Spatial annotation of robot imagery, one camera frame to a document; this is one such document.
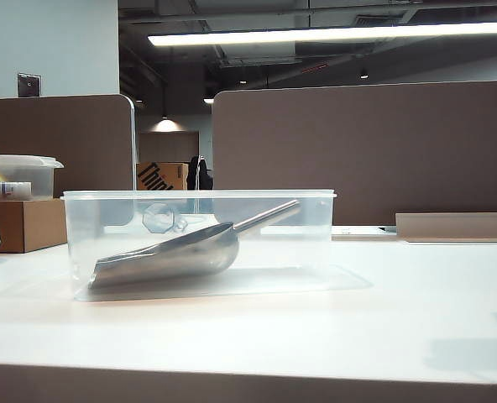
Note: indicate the small white medicine bottle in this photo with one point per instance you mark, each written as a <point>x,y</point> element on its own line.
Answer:
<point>17,189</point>

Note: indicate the white pendant lamp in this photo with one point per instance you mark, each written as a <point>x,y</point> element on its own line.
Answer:
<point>167,125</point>

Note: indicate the brown desk partition rounded corner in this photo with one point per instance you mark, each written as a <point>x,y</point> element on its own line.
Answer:
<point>64,126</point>

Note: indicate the cardboard box with black print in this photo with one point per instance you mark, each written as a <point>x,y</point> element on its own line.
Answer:
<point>164,176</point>

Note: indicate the wide brown desk partition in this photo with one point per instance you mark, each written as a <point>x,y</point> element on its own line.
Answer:
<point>399,147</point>

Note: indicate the brown cardboard box with label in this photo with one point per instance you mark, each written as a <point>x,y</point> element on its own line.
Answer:
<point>30,226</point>

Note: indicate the rectangular transparent plastic box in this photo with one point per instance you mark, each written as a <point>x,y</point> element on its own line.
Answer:
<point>307,247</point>

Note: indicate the long ceiling strip light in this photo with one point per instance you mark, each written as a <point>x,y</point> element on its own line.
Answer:
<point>315,33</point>

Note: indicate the black office chair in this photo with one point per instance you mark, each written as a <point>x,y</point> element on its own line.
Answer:
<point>200,174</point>

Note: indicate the hexagonal clear glass cup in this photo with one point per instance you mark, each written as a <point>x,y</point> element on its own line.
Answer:
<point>158,218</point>

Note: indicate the grey wall switch plate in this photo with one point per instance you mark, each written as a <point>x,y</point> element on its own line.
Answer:
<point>29,84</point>

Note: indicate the round transparent plastic container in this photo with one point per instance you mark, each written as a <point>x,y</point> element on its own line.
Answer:
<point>40,174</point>

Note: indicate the flat brown cardboard sheet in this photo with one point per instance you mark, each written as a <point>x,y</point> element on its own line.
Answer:
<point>454,226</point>

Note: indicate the metal ice scoop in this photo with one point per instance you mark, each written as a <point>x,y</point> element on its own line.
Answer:
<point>181,256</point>

